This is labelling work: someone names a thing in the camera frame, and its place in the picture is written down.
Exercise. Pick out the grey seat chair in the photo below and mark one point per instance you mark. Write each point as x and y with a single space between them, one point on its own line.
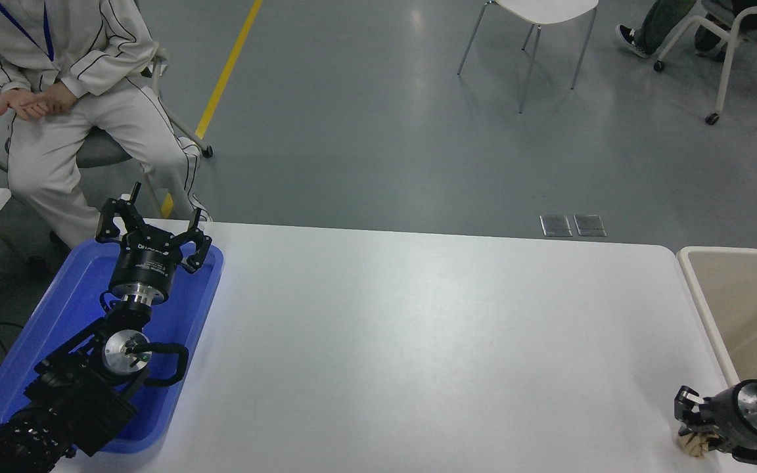
99 151

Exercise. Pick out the tan paper ball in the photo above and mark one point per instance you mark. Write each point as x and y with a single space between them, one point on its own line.
694 445

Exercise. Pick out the person's right hand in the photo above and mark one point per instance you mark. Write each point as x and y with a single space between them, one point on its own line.
20 105

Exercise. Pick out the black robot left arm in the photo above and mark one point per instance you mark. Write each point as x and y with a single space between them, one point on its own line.
83 394

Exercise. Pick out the white wheeled chair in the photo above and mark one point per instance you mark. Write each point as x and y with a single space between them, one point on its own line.
727 72

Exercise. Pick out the blue plastic tray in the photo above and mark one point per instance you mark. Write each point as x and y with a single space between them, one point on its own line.
69 302

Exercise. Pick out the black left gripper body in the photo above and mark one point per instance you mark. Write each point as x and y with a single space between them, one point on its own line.
145 266

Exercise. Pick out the white chair with metal legs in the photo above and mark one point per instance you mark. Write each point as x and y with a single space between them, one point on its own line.
549 10

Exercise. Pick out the silver floor outlet plate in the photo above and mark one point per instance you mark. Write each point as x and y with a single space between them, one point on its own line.
555 225
590 225

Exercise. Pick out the person's left hand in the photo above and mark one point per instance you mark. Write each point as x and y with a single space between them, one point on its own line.
60 100

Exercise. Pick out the large pale bin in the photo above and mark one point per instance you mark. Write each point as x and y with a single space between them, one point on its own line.
746 302

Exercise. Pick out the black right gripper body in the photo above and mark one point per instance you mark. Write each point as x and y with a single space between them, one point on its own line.
725 420

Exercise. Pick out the person's left forearm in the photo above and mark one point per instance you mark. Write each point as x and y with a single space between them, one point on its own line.
115 59

